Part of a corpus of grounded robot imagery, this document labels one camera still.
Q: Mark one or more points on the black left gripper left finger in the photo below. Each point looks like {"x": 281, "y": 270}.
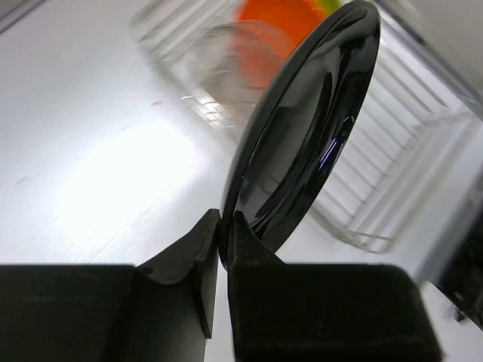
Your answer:
{"x": 161, "y": 310}

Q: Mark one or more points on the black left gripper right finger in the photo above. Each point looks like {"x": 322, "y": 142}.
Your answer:
{"x": 322, "y": 312}

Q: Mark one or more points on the black plate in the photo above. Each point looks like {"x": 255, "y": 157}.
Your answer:
{"x": 299, "y": 127}

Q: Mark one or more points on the clear glass plate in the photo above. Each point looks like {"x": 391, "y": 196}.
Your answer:
{"x": 230, "y": 67}

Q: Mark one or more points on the orange plate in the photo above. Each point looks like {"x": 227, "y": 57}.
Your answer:
{"x": 271, "y": 34}

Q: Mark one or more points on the green plate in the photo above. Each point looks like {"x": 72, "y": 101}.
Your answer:
{"x": 330, "y": 5}

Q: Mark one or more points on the wire dish rack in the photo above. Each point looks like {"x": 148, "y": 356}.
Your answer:
{"x": 416, "y": 123}

